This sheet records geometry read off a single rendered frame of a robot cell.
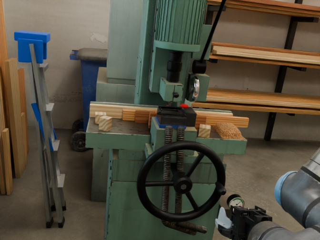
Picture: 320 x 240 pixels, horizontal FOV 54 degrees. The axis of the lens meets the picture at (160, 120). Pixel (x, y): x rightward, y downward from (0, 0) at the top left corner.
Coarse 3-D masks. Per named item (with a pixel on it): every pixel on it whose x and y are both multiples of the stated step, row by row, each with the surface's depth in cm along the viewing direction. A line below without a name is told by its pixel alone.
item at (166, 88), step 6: (162, 78) 129; (162, 84) 126; (168, 84) 119; (174, 84) 120; (180, 84) 120; (162, 90) 125; (168, 90) 120; (174, 90) 120; (180, 90) 120; (162, 96) 124; (168, 96) 120; (180, 96) 121
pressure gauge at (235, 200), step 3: (231, 195) 120; (234, 195) 120; (237, 195) 120; (228, 198) 121; (231, 198) 119; (234, 198) 118; (237, 198) 118; (240, 198) 119; (228, 201) 120; (231, 201) 119; (234, 201) 119; (237, 201) 119; (243, 201) 119; (228, 204) 120; (231, 204) 119; (234, 204) 119; (240, 204) 120; (243, 204) 120
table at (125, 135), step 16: (96, 128) 113; (112, 128) 115; (128, 128) 117; (144, 128) 119; (96, 144) 110; (112, 144) 111; (128, 144) 112; (144, 144) 113; (208, 144) 117; (224, 144) 118; (240, 144) 119; (160, 160) 105; (192, 160) 107
